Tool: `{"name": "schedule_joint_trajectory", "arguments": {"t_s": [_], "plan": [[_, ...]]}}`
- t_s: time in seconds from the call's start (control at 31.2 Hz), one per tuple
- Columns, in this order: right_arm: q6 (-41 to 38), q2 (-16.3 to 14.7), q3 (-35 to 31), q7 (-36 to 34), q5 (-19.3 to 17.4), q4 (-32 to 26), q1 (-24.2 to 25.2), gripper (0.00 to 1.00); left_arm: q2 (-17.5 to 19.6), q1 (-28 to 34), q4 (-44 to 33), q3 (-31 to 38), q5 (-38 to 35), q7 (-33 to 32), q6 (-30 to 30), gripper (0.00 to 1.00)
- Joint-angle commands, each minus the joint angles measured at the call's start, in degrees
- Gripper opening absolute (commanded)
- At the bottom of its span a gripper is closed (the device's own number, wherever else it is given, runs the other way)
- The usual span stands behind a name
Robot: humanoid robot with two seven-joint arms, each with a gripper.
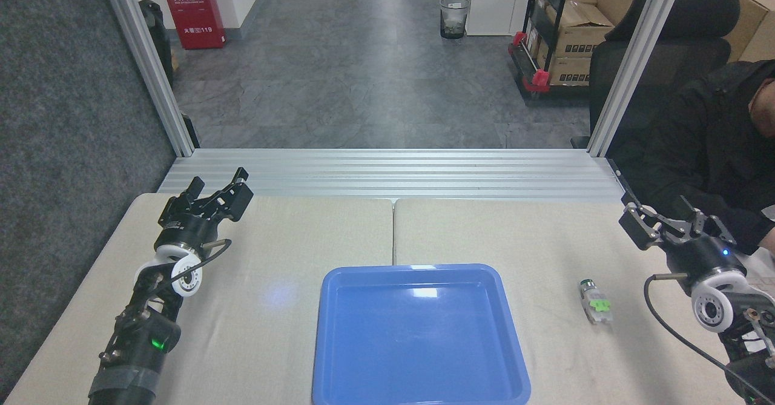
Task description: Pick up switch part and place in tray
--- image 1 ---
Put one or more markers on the cardboard box with black print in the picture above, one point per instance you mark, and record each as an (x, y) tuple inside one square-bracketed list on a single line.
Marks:
[(578, 32)]

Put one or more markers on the black office chair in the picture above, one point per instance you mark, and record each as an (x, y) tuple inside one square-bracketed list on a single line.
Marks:
[(672, 54)]

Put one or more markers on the silver aluminium rail base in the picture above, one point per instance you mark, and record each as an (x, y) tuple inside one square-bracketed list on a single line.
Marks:
[(387, 175)]

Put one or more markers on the person's hand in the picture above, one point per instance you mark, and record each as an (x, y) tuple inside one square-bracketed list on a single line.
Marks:
[(770, 240)]

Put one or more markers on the silver aluminium post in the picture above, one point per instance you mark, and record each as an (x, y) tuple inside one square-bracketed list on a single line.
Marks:
[(148, 60), (636, 60)]

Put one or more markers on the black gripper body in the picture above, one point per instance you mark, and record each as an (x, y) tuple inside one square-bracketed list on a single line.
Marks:
[(705, 258), (184, 226)]

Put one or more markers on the blue plastic tray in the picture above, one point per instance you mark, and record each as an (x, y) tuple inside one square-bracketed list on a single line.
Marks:
[(418, 338)]

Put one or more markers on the grey felt partition panel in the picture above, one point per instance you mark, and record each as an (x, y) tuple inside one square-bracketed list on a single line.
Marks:
[(66, 126)]

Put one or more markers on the person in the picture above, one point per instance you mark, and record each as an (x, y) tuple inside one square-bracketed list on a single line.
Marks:
[(696, 144)]

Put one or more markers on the small cardboard box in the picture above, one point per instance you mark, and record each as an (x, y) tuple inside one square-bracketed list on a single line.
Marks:
[(569, 71)]

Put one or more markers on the red fire extinguisher box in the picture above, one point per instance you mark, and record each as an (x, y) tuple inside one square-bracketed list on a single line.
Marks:
[(192, 11)]

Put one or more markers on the white cabinet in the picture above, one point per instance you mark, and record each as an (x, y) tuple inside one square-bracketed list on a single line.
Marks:
[(490, 2)]

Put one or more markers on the black bin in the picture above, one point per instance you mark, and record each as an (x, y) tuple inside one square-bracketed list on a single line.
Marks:
[(158, 36)]

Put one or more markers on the black and red cart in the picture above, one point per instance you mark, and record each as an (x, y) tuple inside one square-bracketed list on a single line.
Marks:
[(533, 72)]

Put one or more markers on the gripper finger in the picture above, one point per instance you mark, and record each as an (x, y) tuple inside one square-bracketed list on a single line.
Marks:
[(636, 226), (194, 188), (233, 199), (711, 224)]

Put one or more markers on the large plain cardboard box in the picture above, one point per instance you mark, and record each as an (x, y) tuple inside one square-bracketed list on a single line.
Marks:
[(751, 23)]

